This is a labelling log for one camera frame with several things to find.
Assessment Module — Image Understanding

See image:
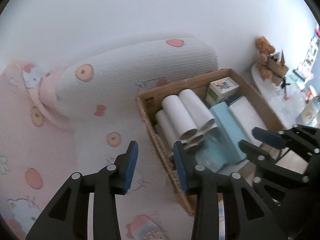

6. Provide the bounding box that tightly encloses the light blue wipes packet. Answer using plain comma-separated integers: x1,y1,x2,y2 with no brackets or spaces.
195,139,228,173

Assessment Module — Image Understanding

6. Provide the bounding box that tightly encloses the white spiral notebook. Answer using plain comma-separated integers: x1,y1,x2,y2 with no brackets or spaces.
229,96,267,147

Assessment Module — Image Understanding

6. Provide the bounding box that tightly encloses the light blue flat box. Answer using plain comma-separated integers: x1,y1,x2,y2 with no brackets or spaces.
210,102,248,164

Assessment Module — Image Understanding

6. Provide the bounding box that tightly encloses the brown cardboard box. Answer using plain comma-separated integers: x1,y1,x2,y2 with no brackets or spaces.
136,69,285,216

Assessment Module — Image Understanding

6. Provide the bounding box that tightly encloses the white paper tube right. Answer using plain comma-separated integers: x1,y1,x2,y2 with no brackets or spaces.
178,89,215,131

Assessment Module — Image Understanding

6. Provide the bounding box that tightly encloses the white paper tube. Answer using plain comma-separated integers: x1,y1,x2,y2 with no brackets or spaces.
178,89,215,131
161,95,198,140
155,110,218,152

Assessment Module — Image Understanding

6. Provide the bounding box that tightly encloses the pink cartoon bed sheet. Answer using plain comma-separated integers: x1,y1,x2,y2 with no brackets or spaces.
1,61,193,239

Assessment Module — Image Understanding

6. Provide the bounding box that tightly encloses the green white small carton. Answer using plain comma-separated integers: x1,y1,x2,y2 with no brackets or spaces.
206,77,239,106

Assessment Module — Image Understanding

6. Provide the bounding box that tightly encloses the white paper tube left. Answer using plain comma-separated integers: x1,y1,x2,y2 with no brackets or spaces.
161,95,198,140

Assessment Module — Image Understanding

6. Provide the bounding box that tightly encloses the small wooden crate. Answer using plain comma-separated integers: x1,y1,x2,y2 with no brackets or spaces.
267,50,289,86

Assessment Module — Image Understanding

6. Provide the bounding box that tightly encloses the white paper tube lower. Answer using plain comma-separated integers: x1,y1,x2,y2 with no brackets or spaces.
155,110,218,152

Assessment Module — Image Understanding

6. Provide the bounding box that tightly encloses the brown teddy bear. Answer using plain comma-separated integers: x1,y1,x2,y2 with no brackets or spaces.
255,36,275,80

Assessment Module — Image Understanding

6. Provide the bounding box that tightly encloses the white patterned pillow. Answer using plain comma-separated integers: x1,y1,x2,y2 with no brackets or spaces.
56,37,219,122

